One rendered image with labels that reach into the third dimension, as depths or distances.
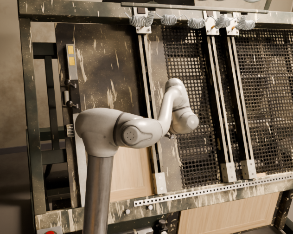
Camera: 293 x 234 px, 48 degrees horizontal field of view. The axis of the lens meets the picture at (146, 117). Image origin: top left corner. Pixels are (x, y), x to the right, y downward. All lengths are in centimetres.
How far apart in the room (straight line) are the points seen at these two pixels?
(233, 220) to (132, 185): 110
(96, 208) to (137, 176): 73
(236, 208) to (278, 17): 150
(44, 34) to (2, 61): 55
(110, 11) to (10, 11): 193
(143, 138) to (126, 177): 89
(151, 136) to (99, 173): 26
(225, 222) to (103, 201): 162
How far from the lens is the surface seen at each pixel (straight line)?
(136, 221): 202
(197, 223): 265
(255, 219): 299
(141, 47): 213
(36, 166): 190
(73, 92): 197
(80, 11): 209
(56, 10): 207
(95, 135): 123
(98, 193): 132
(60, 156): 199
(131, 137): 113
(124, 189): 201
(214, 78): 230
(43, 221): 192
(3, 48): 396
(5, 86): 407
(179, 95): 166
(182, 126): 167
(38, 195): 190
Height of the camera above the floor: 210
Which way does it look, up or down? 23 degrees down
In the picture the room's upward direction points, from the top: 5 degrees clockwise
